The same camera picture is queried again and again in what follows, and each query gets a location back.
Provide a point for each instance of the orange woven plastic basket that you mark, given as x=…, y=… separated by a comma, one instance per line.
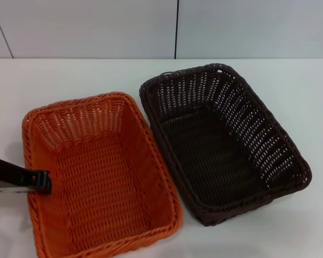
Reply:
x=105, y=172

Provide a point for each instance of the dark brown woven basket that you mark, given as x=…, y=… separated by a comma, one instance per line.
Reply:
x=218, y=150

